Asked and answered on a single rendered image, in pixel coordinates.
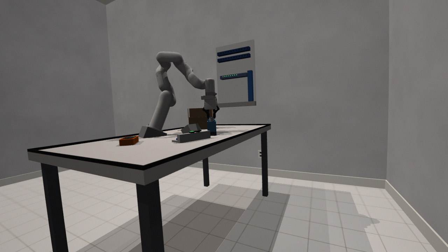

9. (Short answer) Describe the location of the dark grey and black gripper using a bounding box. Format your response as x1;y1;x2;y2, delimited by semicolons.
202;96;220;119

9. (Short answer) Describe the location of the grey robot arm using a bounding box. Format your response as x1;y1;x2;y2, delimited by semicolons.
147;51;217;132

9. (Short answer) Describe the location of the orange digital multimeter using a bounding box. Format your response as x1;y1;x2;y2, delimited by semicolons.
119;136;139;146

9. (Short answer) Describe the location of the dark grey button housing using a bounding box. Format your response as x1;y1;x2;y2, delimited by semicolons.
181;123;201;134

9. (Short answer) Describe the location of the black table edge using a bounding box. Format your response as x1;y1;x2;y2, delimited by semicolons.
27;124;271;170

